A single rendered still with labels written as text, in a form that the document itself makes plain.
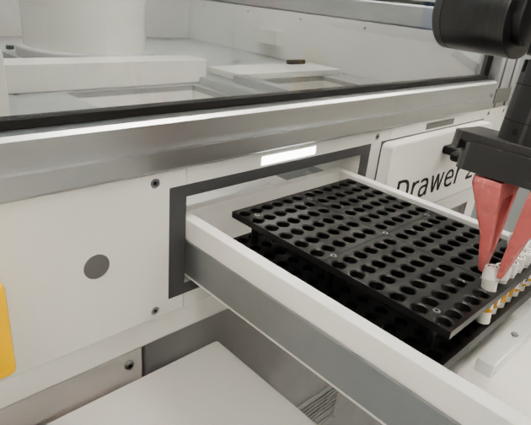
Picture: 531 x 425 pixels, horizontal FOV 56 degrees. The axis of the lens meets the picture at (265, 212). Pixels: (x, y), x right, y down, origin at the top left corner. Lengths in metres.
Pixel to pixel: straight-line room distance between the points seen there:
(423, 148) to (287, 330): 0.40
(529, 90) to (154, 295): 0.34
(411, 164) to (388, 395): 0.41
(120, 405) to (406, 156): 0.45
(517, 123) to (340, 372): 0.21
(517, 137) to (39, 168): 0.32
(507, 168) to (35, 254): 0.33
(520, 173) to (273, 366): 0.45
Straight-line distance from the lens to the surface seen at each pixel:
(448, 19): 0.41
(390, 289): 0.38
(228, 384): 0.48
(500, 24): 0.39
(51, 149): 0.37
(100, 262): 0.43
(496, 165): 0.37
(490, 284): 0.41
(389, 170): 0.66
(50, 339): 0.44
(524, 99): 0.37
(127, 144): 0.40
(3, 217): 0.38
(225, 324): 0.58
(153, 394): 0.47
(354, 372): 0.36
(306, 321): 0.37
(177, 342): 0.55
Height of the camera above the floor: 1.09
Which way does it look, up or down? 24 degrees down
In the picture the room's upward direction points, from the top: 6 degrees clockwise
